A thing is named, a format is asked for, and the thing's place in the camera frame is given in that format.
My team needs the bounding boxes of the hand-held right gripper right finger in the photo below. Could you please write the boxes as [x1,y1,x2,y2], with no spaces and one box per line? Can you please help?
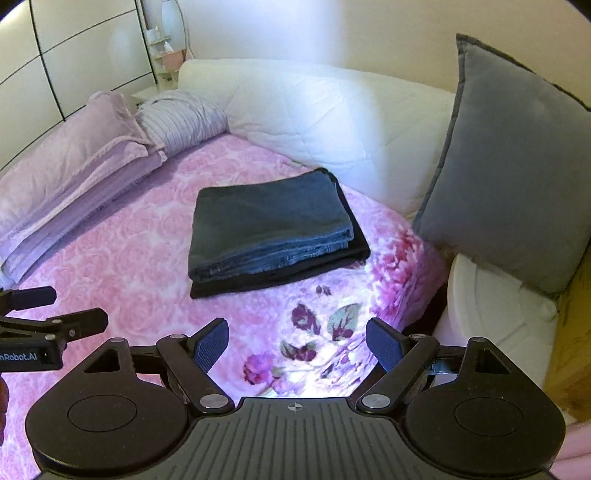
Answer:
[355,318,511,414]

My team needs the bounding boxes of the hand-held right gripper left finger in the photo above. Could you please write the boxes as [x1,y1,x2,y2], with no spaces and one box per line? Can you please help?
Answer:
[81,318,234,416]

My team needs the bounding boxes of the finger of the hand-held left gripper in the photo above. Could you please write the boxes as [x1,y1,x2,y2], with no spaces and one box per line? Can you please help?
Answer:
[0,308,110,346]
[0,286,57,316]

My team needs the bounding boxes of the black garment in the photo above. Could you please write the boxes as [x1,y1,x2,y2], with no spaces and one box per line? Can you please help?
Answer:
[190,168,371,300]

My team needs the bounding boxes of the grey-blue jeans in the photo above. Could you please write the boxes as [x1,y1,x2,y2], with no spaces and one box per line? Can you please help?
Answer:
[187,167,356,282]

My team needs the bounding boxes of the pink rose blanket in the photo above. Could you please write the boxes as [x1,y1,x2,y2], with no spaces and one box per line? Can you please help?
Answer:
[0,131,451,462]

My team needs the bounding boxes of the lilac pillow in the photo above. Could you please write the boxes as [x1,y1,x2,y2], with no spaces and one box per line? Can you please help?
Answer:
[0,91,145,232]

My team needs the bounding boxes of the grey cushion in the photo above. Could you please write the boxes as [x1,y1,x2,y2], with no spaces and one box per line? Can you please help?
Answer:
[412,33,591,296]

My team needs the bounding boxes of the striped grey bedding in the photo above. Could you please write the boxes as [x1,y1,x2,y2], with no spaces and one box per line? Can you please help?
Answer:
[135,90,229,155]

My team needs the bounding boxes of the white padded headboard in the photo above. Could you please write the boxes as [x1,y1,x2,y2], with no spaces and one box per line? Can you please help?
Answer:
[178,59,458,220]

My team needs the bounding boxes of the white wardrobe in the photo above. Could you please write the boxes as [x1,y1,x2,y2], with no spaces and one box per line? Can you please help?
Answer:
[0,0,158,172]

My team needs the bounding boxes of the white shelf unit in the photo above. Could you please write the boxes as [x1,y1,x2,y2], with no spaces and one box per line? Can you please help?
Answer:
[130,28,185,110]

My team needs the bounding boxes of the white bed frame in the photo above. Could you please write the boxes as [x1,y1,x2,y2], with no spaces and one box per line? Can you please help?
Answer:
[431,253,561,393]

